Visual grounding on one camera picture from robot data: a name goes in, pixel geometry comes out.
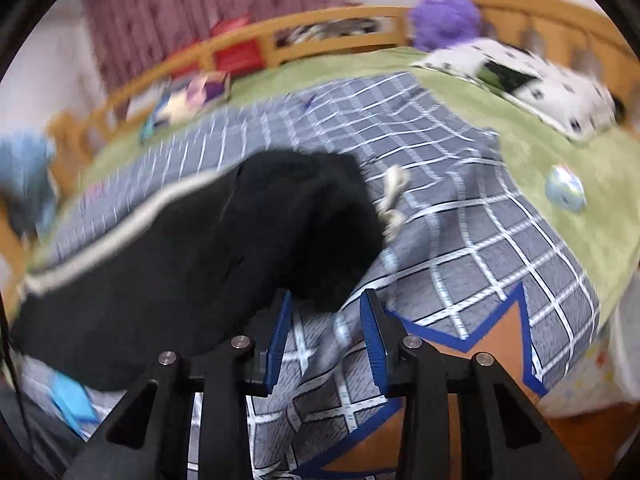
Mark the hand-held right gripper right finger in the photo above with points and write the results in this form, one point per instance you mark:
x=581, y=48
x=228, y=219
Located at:
x=372, y=340

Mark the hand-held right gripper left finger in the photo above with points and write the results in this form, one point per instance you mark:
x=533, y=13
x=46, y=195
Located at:
x=280, y=332

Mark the black pants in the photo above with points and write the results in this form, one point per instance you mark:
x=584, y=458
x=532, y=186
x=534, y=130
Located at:
x=200, y=260

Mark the grey checked blanket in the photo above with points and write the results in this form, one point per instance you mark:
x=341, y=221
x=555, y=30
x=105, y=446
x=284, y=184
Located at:
x=450, y=185

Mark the dotted white mattress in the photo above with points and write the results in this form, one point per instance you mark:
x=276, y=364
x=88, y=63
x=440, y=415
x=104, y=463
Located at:
x=615, y=360

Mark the small pale blue ball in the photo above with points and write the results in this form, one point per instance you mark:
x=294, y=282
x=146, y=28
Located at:
x=565, y=187

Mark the green bed sheet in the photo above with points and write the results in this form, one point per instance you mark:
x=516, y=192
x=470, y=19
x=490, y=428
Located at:
x=540, y=150

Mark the colourful geometric pillow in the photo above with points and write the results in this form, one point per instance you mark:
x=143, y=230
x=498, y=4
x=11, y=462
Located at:
x=195, y=92

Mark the light blue fleece blanket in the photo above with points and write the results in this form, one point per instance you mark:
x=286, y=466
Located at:
x=25, y=180

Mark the white spotted pillow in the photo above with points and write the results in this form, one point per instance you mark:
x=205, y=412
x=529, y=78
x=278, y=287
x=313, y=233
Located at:
x=550, y=80

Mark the purple plush toy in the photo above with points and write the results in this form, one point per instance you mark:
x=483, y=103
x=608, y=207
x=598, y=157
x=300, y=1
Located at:
x=442, y=15

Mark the dark red patterned curtain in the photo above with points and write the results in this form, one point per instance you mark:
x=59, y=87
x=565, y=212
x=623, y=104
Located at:
x=200, y=5

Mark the wooden bed frame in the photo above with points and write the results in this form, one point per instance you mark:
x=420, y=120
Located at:
x=320, y=22

